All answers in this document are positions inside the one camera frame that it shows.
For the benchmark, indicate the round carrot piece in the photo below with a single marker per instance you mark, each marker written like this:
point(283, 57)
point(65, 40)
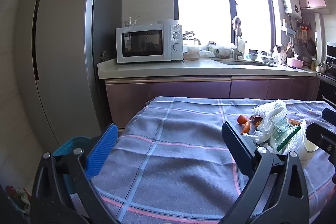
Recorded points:
point(242, 119)

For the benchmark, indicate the blue plastic bin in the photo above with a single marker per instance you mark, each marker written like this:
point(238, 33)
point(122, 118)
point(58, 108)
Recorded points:
point(71, 141)

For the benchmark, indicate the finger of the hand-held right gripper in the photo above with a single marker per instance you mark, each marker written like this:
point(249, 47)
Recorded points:
point(321, 138)
point(329, 115)

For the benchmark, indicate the white paper cup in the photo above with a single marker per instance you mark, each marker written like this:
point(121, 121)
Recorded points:
point(308, 149)

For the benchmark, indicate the dark framed window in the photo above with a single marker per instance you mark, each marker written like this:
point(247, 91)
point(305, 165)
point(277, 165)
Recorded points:
point(199, 3)

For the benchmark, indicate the glass jar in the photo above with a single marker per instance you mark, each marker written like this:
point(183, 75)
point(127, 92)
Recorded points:
point(225, 53)

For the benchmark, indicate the metal sink faucet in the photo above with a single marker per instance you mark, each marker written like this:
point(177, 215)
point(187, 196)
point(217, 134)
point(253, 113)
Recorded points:
point(237, 35)

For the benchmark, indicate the grey plaid tablecloth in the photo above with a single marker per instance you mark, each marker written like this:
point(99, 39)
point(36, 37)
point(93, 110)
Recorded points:
point(170, 161)

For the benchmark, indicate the grey refrigerator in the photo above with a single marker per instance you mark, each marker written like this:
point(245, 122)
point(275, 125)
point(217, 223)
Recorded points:
point(65, 43)

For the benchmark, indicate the long carrot piece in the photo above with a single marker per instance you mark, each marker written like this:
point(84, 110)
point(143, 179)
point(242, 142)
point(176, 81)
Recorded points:
point(246, 127)

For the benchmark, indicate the white soap bottle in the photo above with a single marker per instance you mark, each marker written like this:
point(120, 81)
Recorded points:
point(241, 49)

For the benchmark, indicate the white microwave oven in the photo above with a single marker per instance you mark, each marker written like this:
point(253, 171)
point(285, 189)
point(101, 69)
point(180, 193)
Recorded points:
point(147, 43)

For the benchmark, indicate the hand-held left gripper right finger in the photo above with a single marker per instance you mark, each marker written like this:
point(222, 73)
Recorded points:
point(236, 145)

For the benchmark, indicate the black oven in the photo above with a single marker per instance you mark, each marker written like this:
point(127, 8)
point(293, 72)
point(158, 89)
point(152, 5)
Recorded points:
point(328, 87)

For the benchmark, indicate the purple base cabinets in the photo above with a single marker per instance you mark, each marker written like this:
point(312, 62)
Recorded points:
point(170, 92)

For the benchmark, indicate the pink bowl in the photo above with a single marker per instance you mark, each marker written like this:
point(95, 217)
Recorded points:
point(294, 62)

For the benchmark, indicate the green plastic strip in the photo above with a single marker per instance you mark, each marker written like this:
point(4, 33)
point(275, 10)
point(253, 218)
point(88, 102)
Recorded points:
point(288, 138)

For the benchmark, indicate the heap of colourful packets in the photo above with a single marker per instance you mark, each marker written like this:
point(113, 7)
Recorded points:
point(19, 199)

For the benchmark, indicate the hanging frying pan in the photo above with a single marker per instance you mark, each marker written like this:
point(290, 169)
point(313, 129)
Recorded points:
point(311, 47)

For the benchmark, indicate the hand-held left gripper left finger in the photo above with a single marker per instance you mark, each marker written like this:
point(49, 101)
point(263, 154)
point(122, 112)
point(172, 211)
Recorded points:
point(103, 150)

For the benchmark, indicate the clear plastic bag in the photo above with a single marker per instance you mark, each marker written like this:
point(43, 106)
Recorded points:
point(278, 134)

